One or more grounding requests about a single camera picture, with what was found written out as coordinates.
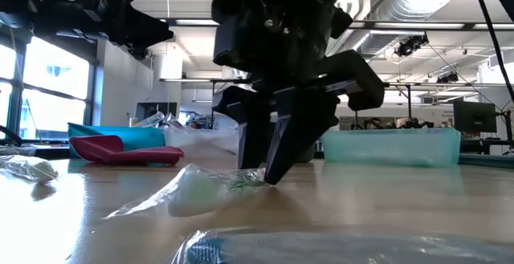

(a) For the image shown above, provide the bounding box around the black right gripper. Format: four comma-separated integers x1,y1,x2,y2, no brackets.
211,6,386,185

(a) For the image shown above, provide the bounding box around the blue toothbrush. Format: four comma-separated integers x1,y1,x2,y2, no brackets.
134,111,180,131
170,226,514,264

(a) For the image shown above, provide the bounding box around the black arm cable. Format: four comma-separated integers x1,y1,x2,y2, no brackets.
468,0,514,101

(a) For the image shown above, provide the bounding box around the black ceiling spotlight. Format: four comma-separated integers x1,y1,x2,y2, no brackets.
394,32,430,59
436,72,459,84

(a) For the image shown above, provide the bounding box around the magenta plastic bin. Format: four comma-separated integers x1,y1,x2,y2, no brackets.
68,134,186,167

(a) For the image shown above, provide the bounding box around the black computer monitor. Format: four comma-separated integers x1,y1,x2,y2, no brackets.
452,100,498,134
135,101,179,129

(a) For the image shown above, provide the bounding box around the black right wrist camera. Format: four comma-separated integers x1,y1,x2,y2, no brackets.
212,13,260,67

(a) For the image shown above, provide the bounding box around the white translucent bin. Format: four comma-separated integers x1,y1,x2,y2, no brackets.
162,127,242,159

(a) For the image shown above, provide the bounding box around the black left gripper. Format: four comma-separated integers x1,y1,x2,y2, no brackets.
59,0,175,60

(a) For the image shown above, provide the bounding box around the light green translucent bin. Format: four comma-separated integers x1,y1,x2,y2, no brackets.
320,128,462,168

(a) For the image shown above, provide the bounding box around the blue plastic bin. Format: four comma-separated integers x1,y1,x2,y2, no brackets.
67,122,166,160

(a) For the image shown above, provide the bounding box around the ceiling light strip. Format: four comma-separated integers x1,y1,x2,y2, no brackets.
353,22,514,31
175,18,221,27

